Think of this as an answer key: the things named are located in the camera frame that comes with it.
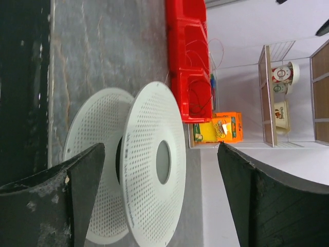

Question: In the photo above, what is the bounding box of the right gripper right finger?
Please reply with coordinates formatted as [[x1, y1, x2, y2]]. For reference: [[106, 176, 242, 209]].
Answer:
[[217, 143, 328, 246]]

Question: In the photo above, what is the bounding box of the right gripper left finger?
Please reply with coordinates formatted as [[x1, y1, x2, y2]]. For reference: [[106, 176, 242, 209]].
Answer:
[[1, 143, 105, 246]]

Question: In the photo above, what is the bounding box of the white perforated spool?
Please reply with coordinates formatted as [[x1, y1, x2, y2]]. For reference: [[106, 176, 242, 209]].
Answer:
[[62, 81, 186, 246]]

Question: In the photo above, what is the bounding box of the white pudding cup pack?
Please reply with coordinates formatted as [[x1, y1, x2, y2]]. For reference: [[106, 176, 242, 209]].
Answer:
[[274, 100, 291, 135]]

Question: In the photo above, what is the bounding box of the orange yellow sponge box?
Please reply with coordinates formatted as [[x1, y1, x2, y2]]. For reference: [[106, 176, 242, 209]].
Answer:
[[193, 112, 243, 143]]

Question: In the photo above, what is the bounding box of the white paper cup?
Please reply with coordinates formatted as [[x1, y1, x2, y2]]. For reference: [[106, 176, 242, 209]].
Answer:
[[272, 62, 300, 94]]

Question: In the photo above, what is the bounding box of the blue green sponge pack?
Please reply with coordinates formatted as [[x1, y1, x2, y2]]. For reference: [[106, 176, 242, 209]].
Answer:
[[210, 74, 216, 95]]

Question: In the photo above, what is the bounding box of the red compartment bin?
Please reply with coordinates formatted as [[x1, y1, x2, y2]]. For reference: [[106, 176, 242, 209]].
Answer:
[[165, 1, 212, 124]]

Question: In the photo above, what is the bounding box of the white wire wooden shelf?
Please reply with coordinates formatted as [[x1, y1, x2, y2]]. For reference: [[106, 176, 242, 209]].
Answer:
[[188, 38, 329, 150]]

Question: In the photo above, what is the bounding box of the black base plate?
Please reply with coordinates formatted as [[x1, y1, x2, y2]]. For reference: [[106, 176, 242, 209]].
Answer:
[[1, 1, 50, 185]]

